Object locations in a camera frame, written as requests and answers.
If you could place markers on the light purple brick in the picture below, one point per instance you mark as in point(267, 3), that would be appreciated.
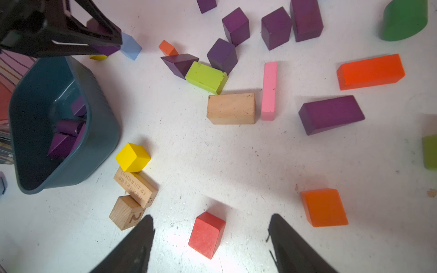
point(78, 107)

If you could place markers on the orange long brick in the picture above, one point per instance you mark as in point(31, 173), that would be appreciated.
point(371, 72)

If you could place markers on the orange cube brick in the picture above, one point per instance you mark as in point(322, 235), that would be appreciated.
point(324, 208)

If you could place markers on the yellow cube brick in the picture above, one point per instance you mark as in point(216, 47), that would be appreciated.
point(133, 158)

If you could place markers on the red cube brick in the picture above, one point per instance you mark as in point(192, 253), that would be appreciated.
point(207, 234)

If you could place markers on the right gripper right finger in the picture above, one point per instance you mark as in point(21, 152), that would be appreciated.
point(293, 253)

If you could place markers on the small orange brick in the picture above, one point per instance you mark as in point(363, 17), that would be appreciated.
point(168, 49)

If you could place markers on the blue stapler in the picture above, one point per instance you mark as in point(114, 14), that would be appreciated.
point(3, 183)

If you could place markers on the pink long brick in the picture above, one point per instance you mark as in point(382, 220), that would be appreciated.
point(269, 90)

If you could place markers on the numbered wood cube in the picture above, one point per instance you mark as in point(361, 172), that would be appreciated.
point(126, 212)

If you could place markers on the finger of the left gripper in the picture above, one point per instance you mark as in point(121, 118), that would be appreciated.
point(82, 34)

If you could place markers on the purple triangular prism brick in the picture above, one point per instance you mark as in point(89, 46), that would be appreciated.
point(61, 146)

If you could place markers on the green half-round brick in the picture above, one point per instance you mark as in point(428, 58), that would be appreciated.
point(403, 19)

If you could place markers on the engraved wood block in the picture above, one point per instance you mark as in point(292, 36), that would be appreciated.
point(137, 187)

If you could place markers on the light blue cube brick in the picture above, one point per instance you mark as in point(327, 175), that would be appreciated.
point(130, 48)

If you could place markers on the purple cube brick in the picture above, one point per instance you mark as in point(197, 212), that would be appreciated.
point(206, 5)
point(223, 56)
point(105, 50)
point(276, 28)

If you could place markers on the natural wood block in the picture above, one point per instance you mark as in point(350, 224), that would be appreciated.
point(232, 109)

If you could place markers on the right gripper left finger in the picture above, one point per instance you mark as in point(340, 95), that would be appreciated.
point(132, 254)

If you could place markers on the yellow wedge brick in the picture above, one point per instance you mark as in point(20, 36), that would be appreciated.
point(98, 57)

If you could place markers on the lime green cube brick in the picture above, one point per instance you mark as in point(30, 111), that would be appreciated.
point(429, 144)

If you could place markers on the purple wedge brick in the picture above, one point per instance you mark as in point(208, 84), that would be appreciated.
point(180, 64)

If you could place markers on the teal plastic storage bin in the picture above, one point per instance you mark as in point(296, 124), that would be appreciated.
point(42, 98)

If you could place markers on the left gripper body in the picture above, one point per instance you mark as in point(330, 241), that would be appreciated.
point(25, 28)

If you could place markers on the lime green long brick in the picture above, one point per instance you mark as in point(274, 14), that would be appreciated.
point(206, 78)

